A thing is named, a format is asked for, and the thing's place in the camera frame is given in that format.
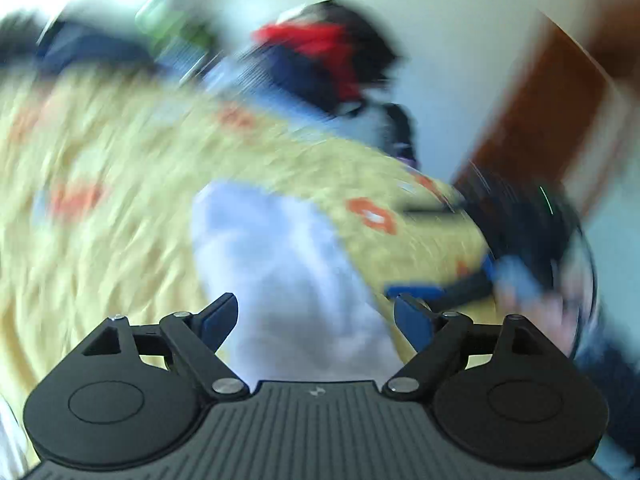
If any green blurred object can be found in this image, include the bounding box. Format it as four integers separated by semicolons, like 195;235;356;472
137;0;223;68

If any yellow printed blanket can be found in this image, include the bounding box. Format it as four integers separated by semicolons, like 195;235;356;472
0;67;496;466

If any pale grey bed sheet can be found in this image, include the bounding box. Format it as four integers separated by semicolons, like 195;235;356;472
0;395;28;478

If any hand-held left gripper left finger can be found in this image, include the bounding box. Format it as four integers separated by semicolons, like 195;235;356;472
79;291;249;402

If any white small shirt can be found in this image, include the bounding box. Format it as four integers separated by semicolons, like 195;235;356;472
190;180;408;383

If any navy blue cloth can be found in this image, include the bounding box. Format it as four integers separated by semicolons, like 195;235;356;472
235;47;351;116

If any dark blue cloth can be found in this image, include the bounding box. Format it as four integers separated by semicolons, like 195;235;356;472
37;22;156;76

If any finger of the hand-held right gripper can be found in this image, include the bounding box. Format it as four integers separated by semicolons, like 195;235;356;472
399;202;468;215
386;272;498;308

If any black and white cloth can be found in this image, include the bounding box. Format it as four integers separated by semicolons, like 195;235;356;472
345;102;421;166

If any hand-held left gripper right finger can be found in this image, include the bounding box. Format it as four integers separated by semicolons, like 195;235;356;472
382;293;572;402

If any brown wooden door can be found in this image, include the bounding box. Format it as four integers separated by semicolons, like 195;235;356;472
450;22;628;211

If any person's right hand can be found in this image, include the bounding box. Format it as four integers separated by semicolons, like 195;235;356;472
497;280;581;358

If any red cloth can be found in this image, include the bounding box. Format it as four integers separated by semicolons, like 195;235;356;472
252;22;363;101

